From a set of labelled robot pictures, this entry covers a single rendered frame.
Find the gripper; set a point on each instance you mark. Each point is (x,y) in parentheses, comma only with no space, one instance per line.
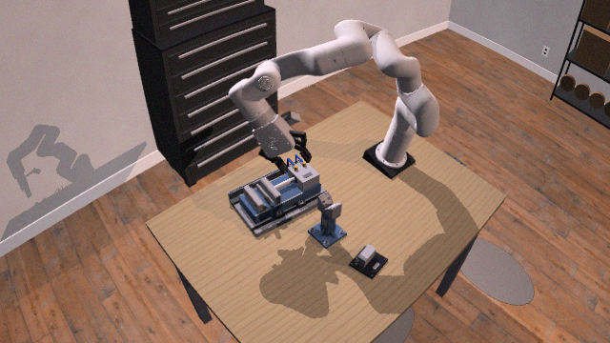
(278,137)

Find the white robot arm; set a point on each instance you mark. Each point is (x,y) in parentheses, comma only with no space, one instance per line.
(415,103)

